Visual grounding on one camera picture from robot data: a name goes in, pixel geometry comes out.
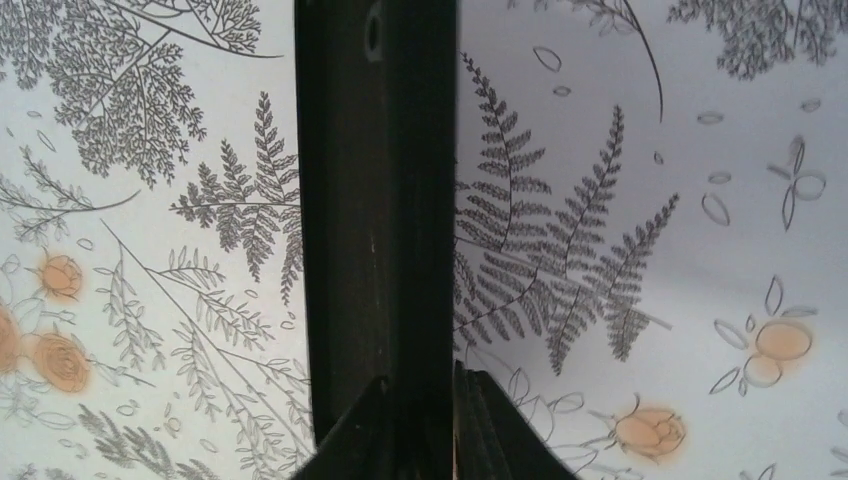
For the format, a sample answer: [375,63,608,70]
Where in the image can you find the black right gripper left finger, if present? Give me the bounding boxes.
[293,376,389,480]

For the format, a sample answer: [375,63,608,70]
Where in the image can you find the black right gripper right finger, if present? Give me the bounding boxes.
[453,360,577,480]

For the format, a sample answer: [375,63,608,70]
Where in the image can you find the floral patterned table mat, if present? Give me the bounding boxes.
[1,1,847,479]

